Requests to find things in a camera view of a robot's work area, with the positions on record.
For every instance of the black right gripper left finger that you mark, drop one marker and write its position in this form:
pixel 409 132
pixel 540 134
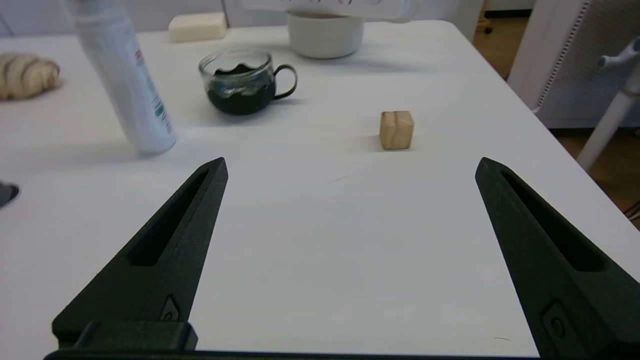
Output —
pixel 165 260

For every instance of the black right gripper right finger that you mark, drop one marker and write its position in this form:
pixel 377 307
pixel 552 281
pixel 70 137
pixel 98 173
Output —
pixel 560 280

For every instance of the white power strip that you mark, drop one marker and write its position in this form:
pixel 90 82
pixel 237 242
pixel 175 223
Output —
pixel 325 7

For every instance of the beige bowl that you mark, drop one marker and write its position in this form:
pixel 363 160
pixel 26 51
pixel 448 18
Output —
pixel 325 40

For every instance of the white desk leg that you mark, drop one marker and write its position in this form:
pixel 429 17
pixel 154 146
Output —
pixel 607 125

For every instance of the black round stopper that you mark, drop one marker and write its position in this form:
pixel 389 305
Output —
pixel 6 194

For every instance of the white spray bottle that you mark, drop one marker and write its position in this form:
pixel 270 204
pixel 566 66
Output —
pixel 127 85

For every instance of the white perforated panel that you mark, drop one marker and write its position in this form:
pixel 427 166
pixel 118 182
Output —
pixel 580 65

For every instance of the small wooden cube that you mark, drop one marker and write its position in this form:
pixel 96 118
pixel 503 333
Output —
pixel 396 131

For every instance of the striped bread roll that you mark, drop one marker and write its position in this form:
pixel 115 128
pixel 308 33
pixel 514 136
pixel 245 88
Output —
pixel 25 77

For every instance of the cream soap bar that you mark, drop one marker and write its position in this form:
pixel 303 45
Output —
pixel 197 27

